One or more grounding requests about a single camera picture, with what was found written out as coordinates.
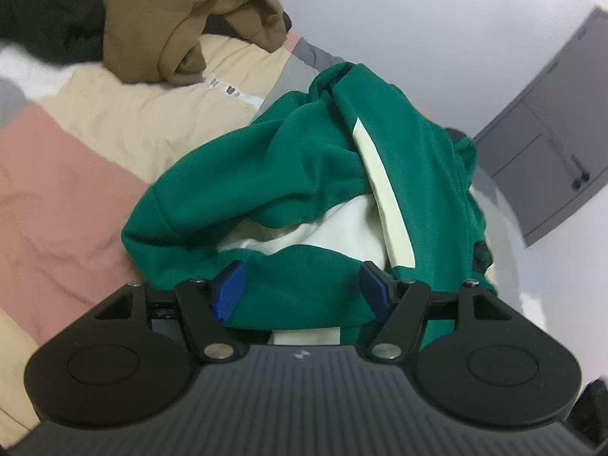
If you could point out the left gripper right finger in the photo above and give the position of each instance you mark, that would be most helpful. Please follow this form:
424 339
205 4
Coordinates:
470 354

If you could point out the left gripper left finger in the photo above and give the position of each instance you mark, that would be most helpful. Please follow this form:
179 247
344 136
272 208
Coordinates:
134 354

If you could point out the green zip hoodie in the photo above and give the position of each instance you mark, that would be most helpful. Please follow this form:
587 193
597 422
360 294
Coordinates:
321 182

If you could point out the patchwork bed sheet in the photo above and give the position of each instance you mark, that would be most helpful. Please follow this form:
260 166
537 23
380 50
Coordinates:
78 149

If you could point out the grey door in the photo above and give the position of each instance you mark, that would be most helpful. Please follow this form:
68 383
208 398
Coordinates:
526 149

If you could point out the brown hoodie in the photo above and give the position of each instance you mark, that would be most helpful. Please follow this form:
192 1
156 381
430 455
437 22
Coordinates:
159 40

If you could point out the black garment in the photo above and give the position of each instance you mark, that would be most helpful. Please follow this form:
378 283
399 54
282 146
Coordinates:
57 31

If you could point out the black door handle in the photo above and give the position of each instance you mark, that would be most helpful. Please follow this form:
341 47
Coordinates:
583 175

